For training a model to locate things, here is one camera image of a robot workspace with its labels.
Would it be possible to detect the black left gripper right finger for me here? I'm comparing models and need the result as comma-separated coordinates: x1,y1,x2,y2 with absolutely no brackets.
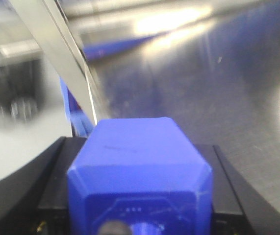
196,144,280,235

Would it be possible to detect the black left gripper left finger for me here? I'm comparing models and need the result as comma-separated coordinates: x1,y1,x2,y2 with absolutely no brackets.
0,137,86,235

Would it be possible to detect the stainless steel rack frame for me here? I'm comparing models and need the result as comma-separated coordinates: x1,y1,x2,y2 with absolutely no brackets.
10,0,108,125

